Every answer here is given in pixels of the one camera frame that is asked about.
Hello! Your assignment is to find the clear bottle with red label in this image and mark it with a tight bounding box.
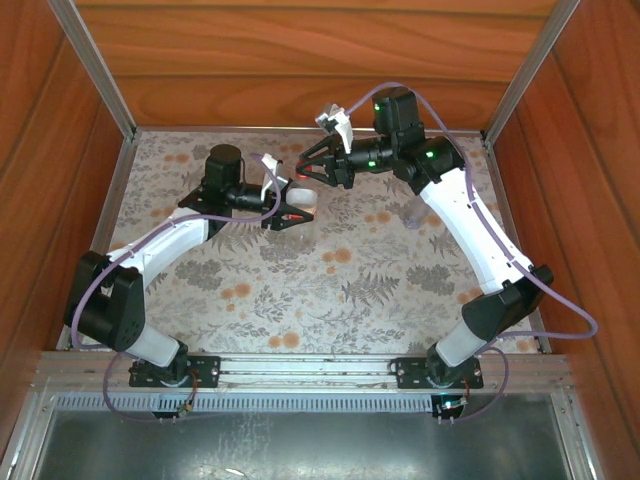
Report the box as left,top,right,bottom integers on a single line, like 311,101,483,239
285,187,320,249

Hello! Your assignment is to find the clear purple-tinted plastic bottle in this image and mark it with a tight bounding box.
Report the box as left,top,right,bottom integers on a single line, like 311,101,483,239
403,202,432,231

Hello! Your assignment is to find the floral tablecloth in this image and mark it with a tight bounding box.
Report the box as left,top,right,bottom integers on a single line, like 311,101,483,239
79,130,539,354

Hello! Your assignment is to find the galvanised metal sheet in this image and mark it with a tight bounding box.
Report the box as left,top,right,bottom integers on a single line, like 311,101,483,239
29,409,576,480

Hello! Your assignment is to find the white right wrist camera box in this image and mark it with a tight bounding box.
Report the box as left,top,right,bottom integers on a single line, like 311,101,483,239
314,102,355,152

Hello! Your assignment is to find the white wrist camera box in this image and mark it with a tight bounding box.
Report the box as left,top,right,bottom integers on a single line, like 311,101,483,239
314,102,355,152
257,152,292,201

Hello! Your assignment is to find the aluminium table edge rail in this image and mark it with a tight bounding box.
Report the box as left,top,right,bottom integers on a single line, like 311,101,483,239
482,139,551,354
134,125,486,137
57,137,139,351

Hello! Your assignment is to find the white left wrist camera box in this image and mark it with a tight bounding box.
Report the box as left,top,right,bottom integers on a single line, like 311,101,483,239
257,152,292,201

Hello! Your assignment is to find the aluminium frame post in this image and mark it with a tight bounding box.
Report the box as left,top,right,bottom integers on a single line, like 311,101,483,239
47,0,139,144
482,0,584,146

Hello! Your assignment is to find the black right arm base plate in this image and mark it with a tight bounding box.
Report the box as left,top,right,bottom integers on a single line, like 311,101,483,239
394,355,485,391

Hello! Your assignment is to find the grey slotted cable duct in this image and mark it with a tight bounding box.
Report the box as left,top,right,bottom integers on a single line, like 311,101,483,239
52,392,556,414

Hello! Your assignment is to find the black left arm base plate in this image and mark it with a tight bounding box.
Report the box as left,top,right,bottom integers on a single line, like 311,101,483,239
128,353,222,390

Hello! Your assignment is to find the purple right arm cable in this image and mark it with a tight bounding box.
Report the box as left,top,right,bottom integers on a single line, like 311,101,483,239
347,82,600,425

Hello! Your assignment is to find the aluminium frame bar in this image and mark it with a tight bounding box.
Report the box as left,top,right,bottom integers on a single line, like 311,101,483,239
0,392,56,480
549,392,609,480

